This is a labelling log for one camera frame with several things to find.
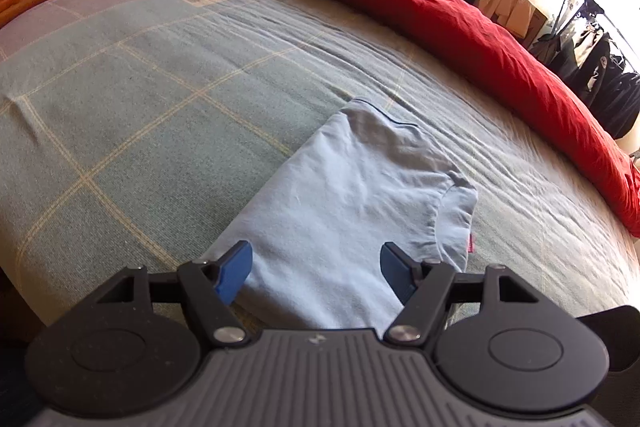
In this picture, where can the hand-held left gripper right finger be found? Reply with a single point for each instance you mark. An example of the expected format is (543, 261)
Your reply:
(397, 269)

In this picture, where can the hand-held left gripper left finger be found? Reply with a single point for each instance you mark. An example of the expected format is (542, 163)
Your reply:
(232, 267)

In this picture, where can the light blue long-sleeve shirt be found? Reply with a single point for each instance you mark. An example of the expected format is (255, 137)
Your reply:
(340, 207)

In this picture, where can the row of dark hanging clothes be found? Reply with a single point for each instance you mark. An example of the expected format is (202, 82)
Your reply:
(615, 102)

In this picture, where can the grey-green checked bed sheet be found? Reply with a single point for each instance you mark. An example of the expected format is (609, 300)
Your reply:
(125, 107)

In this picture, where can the red duvet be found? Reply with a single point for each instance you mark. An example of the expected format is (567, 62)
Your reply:
(425, 7)

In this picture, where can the beige cloth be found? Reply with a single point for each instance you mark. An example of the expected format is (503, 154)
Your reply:
(505, 4)

